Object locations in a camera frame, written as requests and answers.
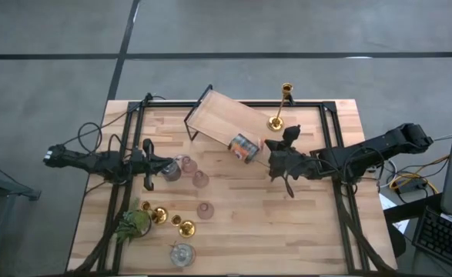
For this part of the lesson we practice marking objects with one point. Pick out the black aluminium table frame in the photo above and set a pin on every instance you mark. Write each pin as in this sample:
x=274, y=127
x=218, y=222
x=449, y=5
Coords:
x=310, y=104

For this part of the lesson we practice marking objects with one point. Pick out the white paper sheet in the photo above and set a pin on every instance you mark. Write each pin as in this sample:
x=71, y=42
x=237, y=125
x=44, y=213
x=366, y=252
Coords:
x=402, y=227
x=386, y=202

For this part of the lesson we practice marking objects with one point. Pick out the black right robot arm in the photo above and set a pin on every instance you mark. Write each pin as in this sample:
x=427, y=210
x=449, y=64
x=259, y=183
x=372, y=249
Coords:
x=383, y=144

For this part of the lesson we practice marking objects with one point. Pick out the medium brass candlestick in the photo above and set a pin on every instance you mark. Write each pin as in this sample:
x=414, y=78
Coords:
x=187, y=229

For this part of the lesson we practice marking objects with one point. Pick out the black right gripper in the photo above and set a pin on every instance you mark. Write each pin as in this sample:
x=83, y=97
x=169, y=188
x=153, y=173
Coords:
x=302, y=165

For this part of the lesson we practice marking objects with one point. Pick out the pink ribbed glass candle holder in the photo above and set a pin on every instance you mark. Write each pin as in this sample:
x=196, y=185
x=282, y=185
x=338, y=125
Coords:
x=189, y=166
x=201, y=180
x=205, y=211

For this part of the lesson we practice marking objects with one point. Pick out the small green potted plant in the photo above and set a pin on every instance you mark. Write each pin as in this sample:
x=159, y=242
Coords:
x=135, y=223

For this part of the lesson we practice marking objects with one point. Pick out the black keyboard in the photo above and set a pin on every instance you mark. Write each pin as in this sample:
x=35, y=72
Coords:
x=445, y=238

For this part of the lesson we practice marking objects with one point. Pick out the tin candle with small tag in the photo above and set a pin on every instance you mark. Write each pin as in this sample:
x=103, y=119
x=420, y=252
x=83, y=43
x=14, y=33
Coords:
x=182, y=255

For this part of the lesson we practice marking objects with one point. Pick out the black power adapter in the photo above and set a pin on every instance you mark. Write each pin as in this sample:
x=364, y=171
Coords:
x=410, y=187

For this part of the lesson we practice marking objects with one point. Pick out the tall brass candlestick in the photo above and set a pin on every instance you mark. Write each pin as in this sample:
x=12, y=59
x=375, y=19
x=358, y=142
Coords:
x=275, y=123

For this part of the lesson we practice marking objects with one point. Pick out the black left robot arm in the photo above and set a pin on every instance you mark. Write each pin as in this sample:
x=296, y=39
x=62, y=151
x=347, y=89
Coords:
x=94, y=163

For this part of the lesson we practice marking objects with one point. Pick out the grey metal stand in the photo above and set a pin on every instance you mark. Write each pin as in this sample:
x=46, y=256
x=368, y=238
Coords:
x=10, y=189

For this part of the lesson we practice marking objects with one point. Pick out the short brass candlestick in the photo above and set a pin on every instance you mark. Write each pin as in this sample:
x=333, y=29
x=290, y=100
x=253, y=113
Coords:
x=159, y=215

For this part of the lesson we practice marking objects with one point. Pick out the wooden shelf with black frame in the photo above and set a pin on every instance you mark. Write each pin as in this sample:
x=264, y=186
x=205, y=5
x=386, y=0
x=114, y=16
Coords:
x=225, y=115

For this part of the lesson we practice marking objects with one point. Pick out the plain dark tin candle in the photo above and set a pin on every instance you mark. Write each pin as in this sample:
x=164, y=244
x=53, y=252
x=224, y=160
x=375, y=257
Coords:
x=171, y=173

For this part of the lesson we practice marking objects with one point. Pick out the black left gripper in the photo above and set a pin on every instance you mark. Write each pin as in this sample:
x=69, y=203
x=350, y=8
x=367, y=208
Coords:
x=144, y=165

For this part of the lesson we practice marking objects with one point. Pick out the tin candle with orange label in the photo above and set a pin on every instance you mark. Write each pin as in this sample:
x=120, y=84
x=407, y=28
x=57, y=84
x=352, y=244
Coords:
x=243, y=148

